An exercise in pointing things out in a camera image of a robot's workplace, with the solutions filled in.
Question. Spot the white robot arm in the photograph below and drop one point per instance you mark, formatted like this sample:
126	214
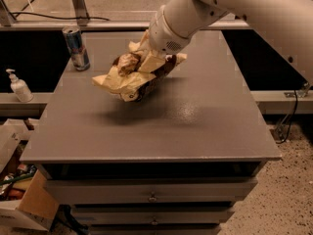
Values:
286	25

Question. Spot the grey drawer cabinet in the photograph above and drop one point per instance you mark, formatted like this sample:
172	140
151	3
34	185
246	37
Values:
197	142

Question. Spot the cardboard box with items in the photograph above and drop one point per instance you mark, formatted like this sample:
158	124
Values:
24	201

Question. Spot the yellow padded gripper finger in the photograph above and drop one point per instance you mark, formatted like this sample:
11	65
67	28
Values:
138	44
151	62

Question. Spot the brown sea salt chip bag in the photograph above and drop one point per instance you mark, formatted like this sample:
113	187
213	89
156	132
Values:
130	85

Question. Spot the white pump dispenser bottle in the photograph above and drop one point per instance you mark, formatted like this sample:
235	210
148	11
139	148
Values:
19	87

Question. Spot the top drawer knob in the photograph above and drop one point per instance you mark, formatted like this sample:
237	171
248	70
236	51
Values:
152	198

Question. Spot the blue silver redbull can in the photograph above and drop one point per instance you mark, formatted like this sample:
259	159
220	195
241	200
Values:
76	48

